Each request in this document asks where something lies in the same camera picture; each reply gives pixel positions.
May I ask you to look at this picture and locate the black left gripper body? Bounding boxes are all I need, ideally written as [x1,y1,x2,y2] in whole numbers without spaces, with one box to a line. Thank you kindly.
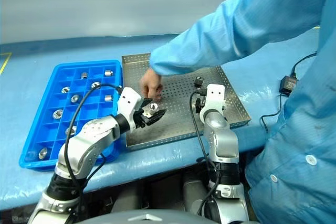
[132,108,150,130]

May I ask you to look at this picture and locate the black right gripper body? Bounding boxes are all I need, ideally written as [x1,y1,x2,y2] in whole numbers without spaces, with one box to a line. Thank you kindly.
[194,97,207,114]

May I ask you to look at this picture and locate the blue compartment tray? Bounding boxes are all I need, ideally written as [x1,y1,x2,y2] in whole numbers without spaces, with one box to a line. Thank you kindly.
[18,59,124,173]

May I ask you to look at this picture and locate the person's right hand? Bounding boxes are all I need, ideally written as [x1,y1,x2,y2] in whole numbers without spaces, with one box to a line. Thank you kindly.
[139,67,164,102]

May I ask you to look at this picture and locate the perforated metal tray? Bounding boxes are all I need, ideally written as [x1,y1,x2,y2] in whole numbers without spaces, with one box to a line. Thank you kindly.
[121,52,252,152]

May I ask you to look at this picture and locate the person's blue-sleeved right arm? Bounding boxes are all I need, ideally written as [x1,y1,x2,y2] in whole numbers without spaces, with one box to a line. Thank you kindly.
[149,0,323,78]

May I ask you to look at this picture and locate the black power adapter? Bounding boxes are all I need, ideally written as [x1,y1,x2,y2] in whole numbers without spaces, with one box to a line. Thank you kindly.
[279,76,299,95]

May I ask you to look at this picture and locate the grey robot torso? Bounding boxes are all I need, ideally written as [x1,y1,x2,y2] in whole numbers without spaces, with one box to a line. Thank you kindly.
[83,207,213,224]

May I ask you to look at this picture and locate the person's blue coat torso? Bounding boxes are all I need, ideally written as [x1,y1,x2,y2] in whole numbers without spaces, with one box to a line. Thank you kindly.
[245,0,336,224]

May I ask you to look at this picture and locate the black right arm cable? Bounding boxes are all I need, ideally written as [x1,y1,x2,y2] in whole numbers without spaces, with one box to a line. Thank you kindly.
[189,89,220,216]

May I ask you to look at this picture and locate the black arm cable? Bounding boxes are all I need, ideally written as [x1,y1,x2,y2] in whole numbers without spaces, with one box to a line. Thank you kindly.
[64,83,124,224]
[189,89,220,216]

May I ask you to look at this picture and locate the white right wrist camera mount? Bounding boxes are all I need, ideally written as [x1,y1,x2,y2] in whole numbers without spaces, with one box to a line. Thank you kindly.
[201,83,226,116]

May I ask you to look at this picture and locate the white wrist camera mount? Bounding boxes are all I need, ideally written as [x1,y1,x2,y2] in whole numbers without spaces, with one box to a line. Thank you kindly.
[201,83,226,116]
[117,87,144,130]

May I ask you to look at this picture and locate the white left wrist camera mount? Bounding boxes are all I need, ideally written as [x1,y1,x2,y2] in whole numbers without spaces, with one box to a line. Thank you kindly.
[117,87,144,130]

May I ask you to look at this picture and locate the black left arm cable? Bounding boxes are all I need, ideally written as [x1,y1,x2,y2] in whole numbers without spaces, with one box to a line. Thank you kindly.
[64,83,124,224]

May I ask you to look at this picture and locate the thin black adapter cable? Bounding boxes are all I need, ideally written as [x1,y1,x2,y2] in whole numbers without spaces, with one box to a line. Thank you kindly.
[260,91,284,133]

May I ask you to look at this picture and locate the black adapter cable with plug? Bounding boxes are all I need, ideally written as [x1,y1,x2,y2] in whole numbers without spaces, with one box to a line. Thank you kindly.
[290,52,318,78]

